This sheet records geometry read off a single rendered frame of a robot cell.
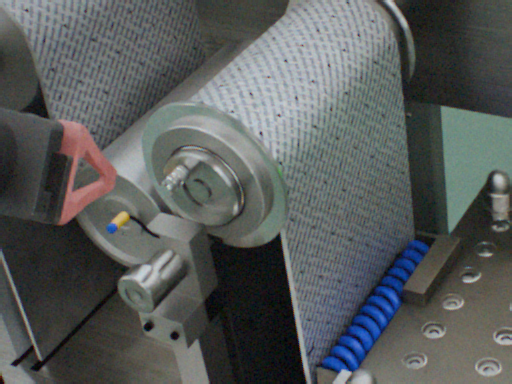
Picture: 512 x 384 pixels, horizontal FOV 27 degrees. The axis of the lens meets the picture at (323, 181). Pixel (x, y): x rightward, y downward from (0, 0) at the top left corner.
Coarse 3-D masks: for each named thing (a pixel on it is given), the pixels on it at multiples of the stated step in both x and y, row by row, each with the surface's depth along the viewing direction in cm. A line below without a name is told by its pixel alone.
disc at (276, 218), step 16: (160, 112) 91; (176, 112) 90; (192, 112) 89; (208, 112) 88; (224, 112) 88; (144, 128) 94; (160, 128) 92; (224, 128) 88; (240, 128) 88; (144, 144) 95; (240, 144) 89; (256, 144) 88; (144, 160) 96; (256, 160) 89; (272, 160) 88; (272, 176) 89; (160, 192) 97; (272, 192) 90; (272, 208) 91; (288, 208) 91; (272, 224) 92; (224, 240) 97; (240, 240) 96; (256, 240) 95
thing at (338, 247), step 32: (384, 128) 106; (352, 160) 102; (384, 160) 108; (320, 192) 97; (352, 192) 103; (384, 192) 110; (320, 224) 98; (352, 224) 104; (384, 224) 111; (288, 256) 94; (320, 256) 100; (352, 256) 106; (384, 256) 113; (320, 288) 101; (352, 288) 107; (320, 320) 102; (320, 352) 104
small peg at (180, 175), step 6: (180, 168) 90; (186, 168) 90; (174, 174) 90; (180, 174) 90; (186, 174) 90; (168, 180) 89; (174, 180) 89; (180, 180) 90; (186, 180) 91; (162, 186) 89; (168, 186) 89; (174, 186) 89; (162, 192) 89; (168, 192) 89; (174, 192) 89
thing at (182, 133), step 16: (176, 128) 90; (192, 128) 89; (208, 128) 89; (160, 144) 92; (176, 144) 91; (192, 144) 90; (208, 144) 89; (224, 144) 88; (160, 160) 93; (240, 160) 88; (160, 176) 95; (240, 176) 89; (256, 176) 89; (256, 192) 89; (176, 208) 96; (256, 208) 91; (240, 224) 93; (256, 224) 92
